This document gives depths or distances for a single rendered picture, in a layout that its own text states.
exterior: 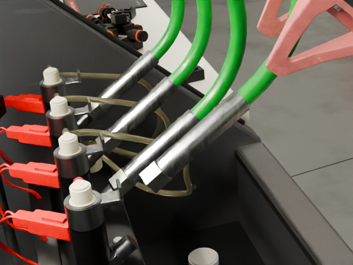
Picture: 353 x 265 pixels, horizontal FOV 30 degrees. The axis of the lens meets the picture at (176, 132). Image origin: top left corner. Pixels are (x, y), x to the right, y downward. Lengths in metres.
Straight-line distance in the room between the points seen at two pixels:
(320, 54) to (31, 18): 0.40
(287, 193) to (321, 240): 0.09
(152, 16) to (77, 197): 0.87
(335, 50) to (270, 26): 0.07
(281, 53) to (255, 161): 0.40
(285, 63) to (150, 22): 0.84
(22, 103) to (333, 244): 0.36
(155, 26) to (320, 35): 2.83
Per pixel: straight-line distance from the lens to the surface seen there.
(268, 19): 0.50
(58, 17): 0.76
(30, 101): 0.73
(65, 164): 0.56
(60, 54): 0.78
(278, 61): 0.46
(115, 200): 0.49
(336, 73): 3.50
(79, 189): 0.48
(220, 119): 0.48
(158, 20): 1.29
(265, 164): 0.83
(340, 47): 0.45
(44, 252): 0.65
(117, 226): 0.69
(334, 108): 3.14
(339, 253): 0.69
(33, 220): 0.53
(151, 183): 0.49
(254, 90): 0.48
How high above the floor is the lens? 1.38
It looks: 28 degrees down
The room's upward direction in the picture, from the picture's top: 6 degrees counter-clockwise
